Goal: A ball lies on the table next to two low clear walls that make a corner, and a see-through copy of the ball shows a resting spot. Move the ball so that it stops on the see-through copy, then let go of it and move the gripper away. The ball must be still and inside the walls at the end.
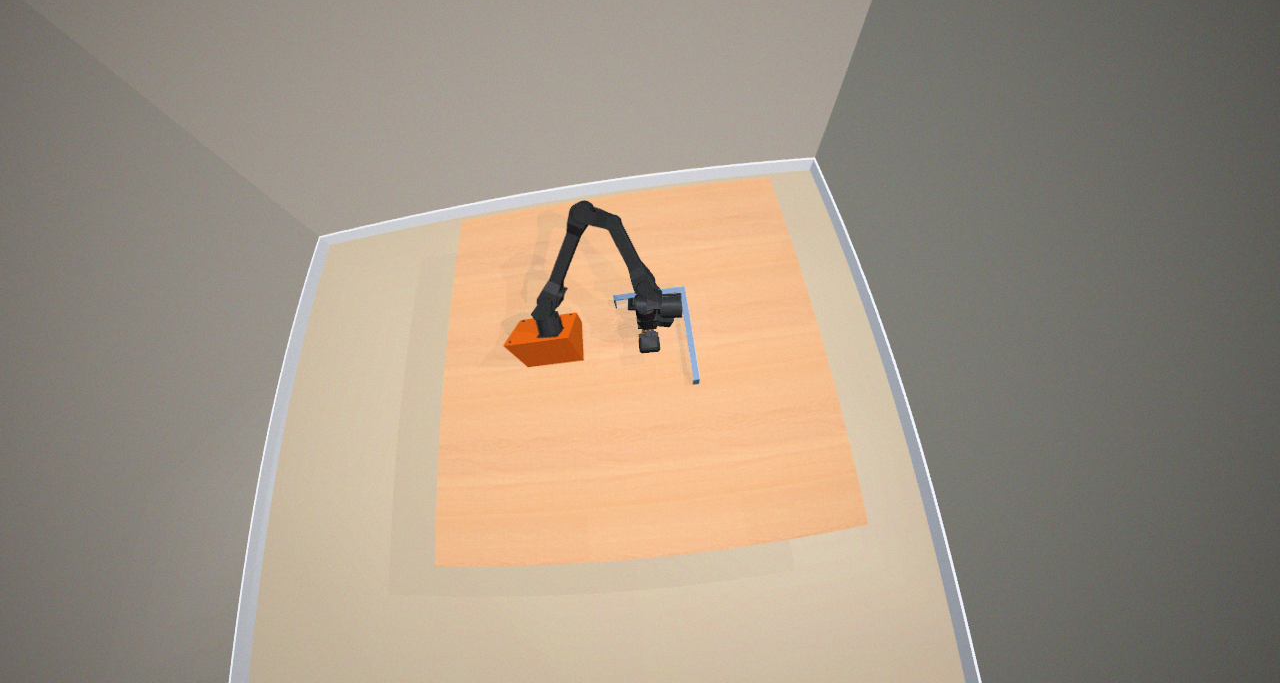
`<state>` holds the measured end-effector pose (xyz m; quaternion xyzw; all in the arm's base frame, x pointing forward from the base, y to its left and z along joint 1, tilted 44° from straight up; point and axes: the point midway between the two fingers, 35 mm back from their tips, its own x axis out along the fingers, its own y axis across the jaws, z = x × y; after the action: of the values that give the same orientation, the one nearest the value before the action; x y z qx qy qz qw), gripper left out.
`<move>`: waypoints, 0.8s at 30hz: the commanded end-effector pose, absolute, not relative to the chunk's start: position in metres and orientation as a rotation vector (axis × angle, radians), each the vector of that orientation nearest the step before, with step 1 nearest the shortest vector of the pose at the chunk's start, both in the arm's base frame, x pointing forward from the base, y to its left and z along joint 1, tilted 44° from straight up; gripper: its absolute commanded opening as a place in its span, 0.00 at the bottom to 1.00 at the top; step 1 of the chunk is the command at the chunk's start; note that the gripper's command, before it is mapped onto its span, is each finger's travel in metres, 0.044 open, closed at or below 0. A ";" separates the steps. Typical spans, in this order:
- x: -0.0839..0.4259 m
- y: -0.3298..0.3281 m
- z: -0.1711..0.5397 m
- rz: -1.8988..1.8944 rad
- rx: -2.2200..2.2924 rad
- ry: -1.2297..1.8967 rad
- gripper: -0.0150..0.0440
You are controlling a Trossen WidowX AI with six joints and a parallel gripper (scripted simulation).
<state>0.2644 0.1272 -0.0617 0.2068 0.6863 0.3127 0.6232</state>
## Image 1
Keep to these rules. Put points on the clear corner walls with blue top edge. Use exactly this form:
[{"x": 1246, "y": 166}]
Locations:
[{"x": 624, "y": 303}]

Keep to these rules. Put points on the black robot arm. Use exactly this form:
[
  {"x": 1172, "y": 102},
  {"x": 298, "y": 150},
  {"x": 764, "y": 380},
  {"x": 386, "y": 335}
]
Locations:
[{"x": 651, "y": 300}]

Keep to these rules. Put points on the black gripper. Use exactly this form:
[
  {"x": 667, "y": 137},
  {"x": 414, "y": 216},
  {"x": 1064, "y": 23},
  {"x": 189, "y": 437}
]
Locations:
[{"x": 648, "y": 341}]

